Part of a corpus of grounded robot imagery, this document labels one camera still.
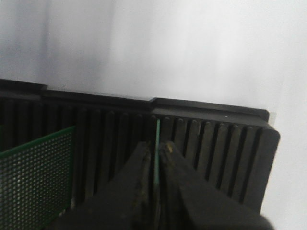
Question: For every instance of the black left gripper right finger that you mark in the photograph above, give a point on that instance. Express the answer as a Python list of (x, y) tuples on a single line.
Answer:
[(188, 202)]

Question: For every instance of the green perforated circuit board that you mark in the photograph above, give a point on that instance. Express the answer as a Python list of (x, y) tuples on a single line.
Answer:
[(156, 192), (36, 181)]

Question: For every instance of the black slotted board rack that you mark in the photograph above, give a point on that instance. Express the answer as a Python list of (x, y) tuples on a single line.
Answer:
[(231, 147)]

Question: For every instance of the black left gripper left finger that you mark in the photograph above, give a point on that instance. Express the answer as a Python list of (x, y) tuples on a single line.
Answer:
[(124, 203)]

